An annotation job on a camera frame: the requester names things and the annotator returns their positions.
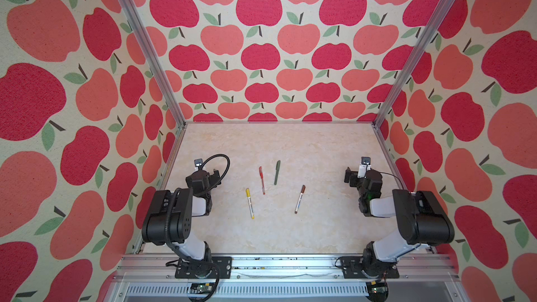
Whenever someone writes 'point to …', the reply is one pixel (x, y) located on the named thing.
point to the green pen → (277, 168)
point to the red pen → (261, 175)
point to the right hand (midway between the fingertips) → (362, 172)
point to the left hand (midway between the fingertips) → (205, 173)
